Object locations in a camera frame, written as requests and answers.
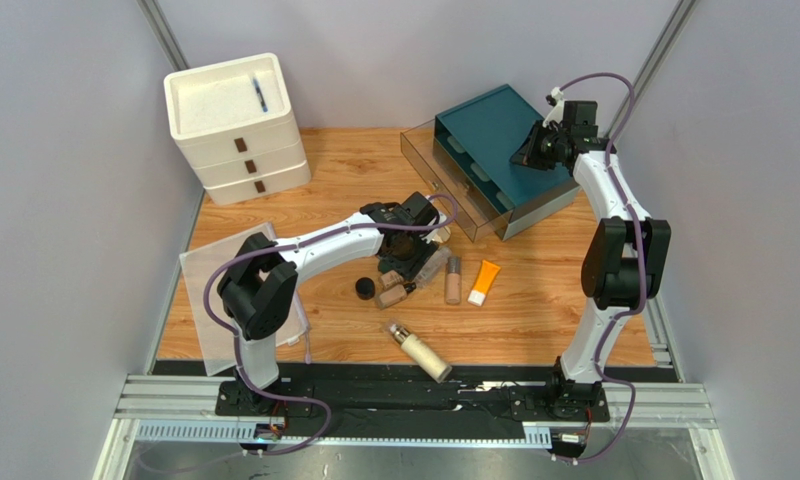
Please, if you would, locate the clear plastic bottle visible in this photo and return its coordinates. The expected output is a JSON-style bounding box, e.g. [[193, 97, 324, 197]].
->
[[414, 246, 452, 289]]

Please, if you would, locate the grey cap foundation bottle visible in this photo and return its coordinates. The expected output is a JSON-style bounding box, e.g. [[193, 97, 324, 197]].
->
[[444, 256, 462, 305]]

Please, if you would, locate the teal drawer organizer box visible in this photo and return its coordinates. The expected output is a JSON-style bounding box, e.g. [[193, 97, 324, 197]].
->
[[433, 84, 579, 241]]

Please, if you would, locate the orange cosmetic tube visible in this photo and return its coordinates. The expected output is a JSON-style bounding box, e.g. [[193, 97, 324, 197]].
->
[[467, 260, 501, 307]]

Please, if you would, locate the clear acrylic drawer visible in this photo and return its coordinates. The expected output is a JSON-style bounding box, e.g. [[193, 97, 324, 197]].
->
[[400, 120, 508, 242]]

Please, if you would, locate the cream pump lotion bottle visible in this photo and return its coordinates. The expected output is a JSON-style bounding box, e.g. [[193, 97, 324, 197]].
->
[[386, 321, 452, 384]]

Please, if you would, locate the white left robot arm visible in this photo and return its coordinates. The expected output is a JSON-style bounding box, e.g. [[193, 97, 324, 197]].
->
[[202, 192, 459, 401]]

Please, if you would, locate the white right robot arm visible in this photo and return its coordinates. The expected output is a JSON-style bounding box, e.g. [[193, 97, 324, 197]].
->
[[401, 99, 671, 411]]

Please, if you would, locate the small black jar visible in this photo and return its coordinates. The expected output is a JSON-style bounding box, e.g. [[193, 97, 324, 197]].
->
[[354, 277, 376, 300]]

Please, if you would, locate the gold lid cream jar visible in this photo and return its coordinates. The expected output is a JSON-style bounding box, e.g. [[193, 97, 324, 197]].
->
[[431, 226, 451, 244]]

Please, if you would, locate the white three drawer cabinet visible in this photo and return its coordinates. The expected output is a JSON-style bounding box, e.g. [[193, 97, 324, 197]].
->
[[163, 53, 312, 205]]

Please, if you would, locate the white mesh pouch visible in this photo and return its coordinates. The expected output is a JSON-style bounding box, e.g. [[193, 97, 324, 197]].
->
[[178, 222, 311, 377]]

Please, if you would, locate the blue pen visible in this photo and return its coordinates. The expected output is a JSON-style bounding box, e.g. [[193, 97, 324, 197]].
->
[[252, 77, 269, 113]]

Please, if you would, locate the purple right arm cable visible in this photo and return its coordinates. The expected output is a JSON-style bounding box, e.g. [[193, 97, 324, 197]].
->
[[546, 71, 649, 465]]

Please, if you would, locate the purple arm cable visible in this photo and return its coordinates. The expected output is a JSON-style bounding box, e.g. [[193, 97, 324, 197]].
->
[[136, 192, 461, 475], [546, 71, 649, 465]]

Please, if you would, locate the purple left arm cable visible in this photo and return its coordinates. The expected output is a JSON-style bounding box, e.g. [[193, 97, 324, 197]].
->
[[136, 192, 461, 475]]

